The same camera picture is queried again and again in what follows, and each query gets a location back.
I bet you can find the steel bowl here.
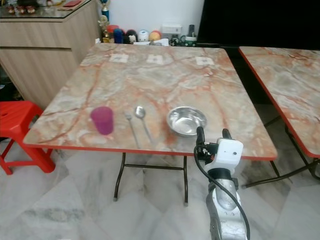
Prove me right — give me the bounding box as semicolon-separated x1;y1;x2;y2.
166;106;208;137

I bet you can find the steel spoon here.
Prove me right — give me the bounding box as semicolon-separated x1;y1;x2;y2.
134;106;154;144

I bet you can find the marble-top folding table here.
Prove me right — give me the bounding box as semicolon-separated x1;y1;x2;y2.
23;43;278;206
238;46;320;159

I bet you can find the steel fork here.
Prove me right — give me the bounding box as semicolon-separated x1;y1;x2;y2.
124;112;142;149

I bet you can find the white paper label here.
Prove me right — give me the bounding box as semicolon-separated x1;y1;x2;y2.
195;56;215;66
110;53;129;64
147;54;166;65

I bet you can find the red plastic stool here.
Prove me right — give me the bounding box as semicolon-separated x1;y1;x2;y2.
0;100;56;176

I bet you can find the black and green gadget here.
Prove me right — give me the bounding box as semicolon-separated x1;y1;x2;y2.
180;24;198;48

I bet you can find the purple plastic cup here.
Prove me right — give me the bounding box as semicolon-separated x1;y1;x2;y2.
90;106;114;136

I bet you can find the orange round figurine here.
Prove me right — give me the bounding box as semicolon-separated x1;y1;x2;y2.
149;30;162;45

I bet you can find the white round figurine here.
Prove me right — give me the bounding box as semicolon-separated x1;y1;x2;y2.
138;30;150;43

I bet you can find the black television screen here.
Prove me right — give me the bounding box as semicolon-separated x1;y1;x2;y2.
197;0;320;49

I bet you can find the black round figurine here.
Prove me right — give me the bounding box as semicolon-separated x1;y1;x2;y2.
125;29;138;45

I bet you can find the blue bottle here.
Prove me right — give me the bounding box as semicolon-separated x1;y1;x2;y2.
114;28;124;45

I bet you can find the red-lidded jar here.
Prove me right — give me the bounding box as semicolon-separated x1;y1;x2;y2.
108;24;121;44

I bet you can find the wooden cabinet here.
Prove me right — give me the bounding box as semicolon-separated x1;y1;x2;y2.
0;0;104;112

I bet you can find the gold figurine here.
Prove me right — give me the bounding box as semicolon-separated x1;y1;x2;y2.
101;15;113;44

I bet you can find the blue and gold trophy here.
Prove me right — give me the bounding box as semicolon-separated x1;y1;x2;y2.
98;0;111;22

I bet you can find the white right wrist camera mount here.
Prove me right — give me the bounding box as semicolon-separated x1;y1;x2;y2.
213;138;244;172

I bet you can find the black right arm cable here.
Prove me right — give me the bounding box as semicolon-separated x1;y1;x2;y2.
193;144;252;240

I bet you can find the white wall socket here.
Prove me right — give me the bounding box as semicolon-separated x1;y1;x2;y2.
161;24;183;36

